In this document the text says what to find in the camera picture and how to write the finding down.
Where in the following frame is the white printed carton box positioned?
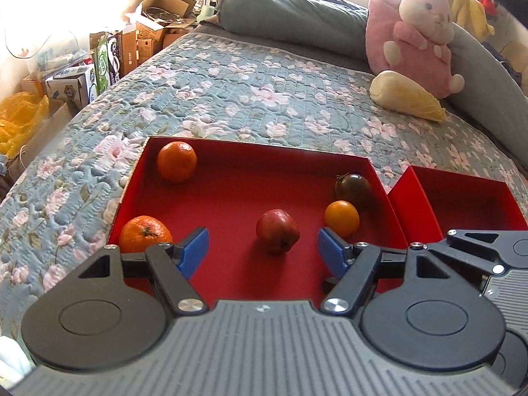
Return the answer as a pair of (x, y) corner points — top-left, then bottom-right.
(44, 64), (98, 110)

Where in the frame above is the yellow plush toy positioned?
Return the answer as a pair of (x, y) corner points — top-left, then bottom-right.
(447, 0), (495, 42)

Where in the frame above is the dark purple tomato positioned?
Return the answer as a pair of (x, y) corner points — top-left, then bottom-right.
(334, 173), (372, 208)

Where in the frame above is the yellow tomato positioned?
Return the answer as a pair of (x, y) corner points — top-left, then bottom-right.
(324, 200), (360, 238)

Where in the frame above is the yellow plastic bag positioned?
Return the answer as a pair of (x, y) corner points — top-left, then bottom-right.
(0, 92), (49, 159)

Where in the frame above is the floral quilted bedspread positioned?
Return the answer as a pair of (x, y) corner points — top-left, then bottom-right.
(1, 33), (527, 338)

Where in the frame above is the green white carton box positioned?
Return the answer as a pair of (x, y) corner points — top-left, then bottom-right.
(89, 31), (121, 95)

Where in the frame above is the grey-green duvet roll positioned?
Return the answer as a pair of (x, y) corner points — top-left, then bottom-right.
(216, 0), (527, 165)

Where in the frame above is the plush napa cabbage toy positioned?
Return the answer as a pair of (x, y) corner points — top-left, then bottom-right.
(369, 71), (446, 122)

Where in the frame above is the orange tangerine with stem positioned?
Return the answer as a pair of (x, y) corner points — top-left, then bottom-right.
(118, 215), (174, 253)

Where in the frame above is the large red tomato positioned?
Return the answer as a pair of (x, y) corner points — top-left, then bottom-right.
(256, 209), (301, 255)

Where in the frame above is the red tray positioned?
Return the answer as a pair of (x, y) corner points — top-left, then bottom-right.
(388, 165), (527, 243)
(108, 137), (406, 304)

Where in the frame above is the left red tray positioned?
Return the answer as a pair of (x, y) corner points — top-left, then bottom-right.
(108, 137), (406, 304)

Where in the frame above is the right red tray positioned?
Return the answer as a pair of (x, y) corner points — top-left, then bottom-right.
(388, 165), (527, 243)

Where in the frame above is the pink white plush hamster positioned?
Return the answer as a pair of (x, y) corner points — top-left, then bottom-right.
(365, 0), (464, 99)

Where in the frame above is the open brown cardboard box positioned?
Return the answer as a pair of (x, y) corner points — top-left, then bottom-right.
(125, 0), (197, 64)

